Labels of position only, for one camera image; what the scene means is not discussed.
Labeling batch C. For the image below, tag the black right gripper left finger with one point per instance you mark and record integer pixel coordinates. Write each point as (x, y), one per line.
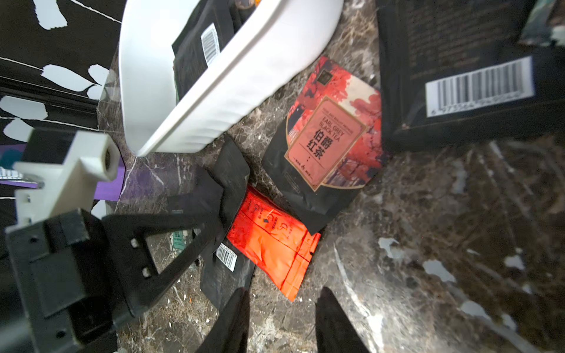
(231, 331)

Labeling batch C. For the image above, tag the pink red tea bag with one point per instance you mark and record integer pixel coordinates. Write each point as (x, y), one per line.
(329, 146)

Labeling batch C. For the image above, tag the white storage box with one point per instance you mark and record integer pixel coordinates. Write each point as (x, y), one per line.
(280, 40)

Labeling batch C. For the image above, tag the black tea bag barcode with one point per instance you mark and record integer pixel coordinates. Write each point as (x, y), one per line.
(455, 72)

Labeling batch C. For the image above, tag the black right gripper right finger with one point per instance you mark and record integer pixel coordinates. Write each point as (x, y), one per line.
(334, 331)

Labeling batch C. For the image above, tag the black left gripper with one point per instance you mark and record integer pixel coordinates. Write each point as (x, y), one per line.
(56, 287)

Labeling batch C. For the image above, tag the purple metronome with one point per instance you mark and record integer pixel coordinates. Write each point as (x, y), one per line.
(107, 191)

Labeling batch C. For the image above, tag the black tea bag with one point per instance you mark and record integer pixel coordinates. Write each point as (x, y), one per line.
(207, 32)
(222, 191)

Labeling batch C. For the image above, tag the orange red foil tea bag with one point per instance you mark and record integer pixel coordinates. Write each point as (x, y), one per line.
(275, 241)

